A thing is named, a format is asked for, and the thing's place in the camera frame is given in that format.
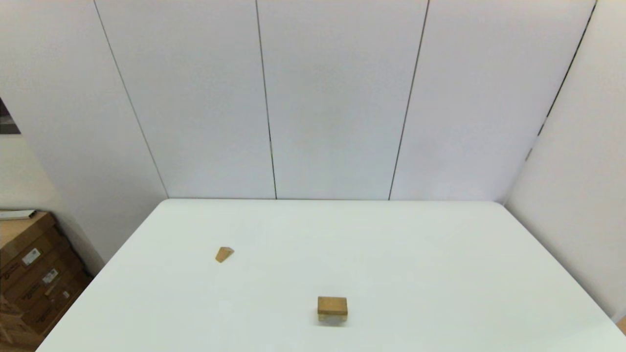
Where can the triangular wooden building block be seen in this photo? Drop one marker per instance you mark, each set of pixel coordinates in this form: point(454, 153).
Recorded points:
point(224, 254)

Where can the rectangular wooden building block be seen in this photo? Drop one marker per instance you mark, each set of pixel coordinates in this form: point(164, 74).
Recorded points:
point(332, 305)

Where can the arched wooden building block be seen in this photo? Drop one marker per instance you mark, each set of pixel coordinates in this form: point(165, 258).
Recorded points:
point(332, 318)

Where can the brown cardboard box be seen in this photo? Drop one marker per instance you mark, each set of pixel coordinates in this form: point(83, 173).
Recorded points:
point(24, 232)
point(10, 322)
point(51, 268)
point(63, 305)

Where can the flat white board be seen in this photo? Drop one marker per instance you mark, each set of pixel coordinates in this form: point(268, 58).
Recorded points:
point(17, 214)

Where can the tan brown object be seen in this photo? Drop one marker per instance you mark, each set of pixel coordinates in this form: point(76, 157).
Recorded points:
point(622, 326)

